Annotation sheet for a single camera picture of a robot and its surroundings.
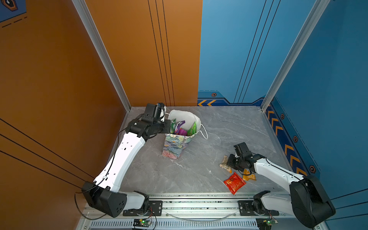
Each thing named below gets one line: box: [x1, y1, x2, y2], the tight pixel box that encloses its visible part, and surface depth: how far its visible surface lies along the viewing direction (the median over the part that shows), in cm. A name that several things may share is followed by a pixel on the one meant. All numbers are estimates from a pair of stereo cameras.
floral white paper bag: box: [161, 109, 209, 160], surface depth 83 cm
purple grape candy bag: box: [178, 128, 187, 137], surface depth 91 cm
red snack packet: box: [223, 172, 247, 196], surface depth 82 cm
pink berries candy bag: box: [174, 120, 186, 135], surface depth 88 cm
